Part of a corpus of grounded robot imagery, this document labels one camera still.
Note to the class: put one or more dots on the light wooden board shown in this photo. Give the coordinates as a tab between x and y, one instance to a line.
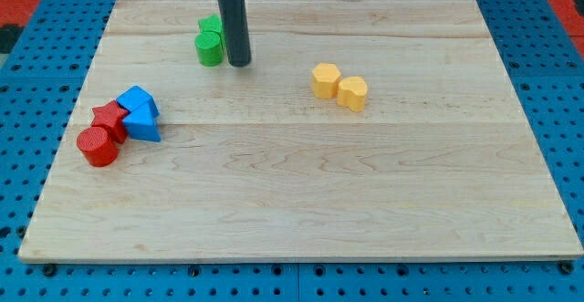
440	166

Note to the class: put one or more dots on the yellow hexagon block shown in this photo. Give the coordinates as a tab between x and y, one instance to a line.
325	80

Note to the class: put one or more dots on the yellow heart block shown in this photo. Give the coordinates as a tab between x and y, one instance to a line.
352	93

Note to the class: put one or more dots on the green cylinder block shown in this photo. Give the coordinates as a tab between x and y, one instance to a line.
209	49

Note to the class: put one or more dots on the green star block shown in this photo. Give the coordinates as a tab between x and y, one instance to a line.
212	23

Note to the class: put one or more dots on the blue triangle block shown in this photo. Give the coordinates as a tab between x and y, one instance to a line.
141	124

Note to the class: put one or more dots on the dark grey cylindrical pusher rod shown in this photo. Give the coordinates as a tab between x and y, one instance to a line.
236	34

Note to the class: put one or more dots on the blue cube block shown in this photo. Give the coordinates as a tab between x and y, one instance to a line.
135	97

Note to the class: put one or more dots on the red star block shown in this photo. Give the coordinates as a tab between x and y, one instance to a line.
110	117

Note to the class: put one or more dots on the red cylinder block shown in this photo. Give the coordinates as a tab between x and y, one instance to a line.
96	145

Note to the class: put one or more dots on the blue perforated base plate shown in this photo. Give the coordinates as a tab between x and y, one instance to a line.
40	82

